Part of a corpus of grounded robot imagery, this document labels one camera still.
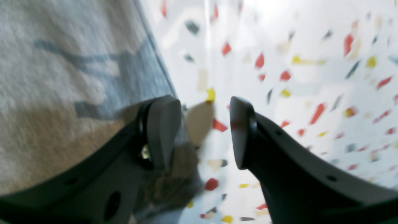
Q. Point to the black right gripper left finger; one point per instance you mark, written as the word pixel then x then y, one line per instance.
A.
pixel 102 189

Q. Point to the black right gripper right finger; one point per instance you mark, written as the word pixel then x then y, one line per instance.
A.
pixel 298 186

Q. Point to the grey T-shirt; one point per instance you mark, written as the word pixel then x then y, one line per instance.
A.
pixel 71 71

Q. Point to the terrazzo patterned tablecloth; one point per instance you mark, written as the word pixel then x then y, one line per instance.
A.
pixel 323 70

